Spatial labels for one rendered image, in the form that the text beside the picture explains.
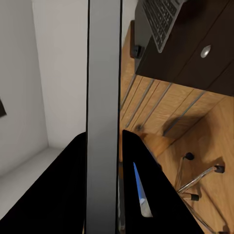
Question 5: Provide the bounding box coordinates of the swivel chair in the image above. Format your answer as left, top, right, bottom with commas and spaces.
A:
118, 146, 228, 234

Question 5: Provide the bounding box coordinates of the folder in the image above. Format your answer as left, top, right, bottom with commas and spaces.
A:
134, 163, 146, 205

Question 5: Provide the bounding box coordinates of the mouse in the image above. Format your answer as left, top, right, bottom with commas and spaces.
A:
132, 45, 141, 59

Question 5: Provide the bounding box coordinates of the keyboard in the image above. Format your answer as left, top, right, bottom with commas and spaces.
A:
142, 0, 186, 53

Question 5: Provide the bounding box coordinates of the notebook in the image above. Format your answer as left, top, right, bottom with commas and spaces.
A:
83, 0, 122, 234

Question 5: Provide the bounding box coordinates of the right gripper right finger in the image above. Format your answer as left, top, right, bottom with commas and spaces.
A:
122, 129, 205, 234

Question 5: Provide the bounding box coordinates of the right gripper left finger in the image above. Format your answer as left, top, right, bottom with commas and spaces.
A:
0, 131, 86, 234

